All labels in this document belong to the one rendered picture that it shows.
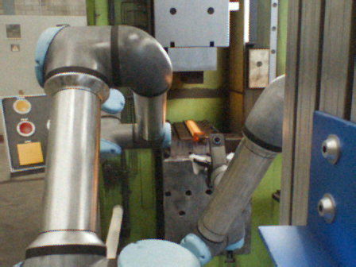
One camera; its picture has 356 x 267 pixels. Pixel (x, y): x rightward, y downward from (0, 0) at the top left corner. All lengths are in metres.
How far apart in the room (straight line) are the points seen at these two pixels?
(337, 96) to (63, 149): 0.44
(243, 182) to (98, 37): 0.39
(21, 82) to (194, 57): 5.44
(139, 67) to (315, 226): 0.47
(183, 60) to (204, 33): 0.14
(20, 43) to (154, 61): 6.10
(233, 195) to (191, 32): 0.88
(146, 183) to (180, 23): 0.75
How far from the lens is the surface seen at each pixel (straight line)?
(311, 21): 0.29
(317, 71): 0.27
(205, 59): 1.50
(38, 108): 1.41
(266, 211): 1.87
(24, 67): 6.73
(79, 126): 0.60
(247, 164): 0.73
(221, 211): 0.79
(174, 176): 1.50
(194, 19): 1.50
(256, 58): 1.67
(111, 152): 1.02
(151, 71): 0.68
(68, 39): 0.68
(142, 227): 1.81
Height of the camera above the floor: 1.31
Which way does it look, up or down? 12 degrees down
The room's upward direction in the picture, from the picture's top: 1 degrees counter-clockwise
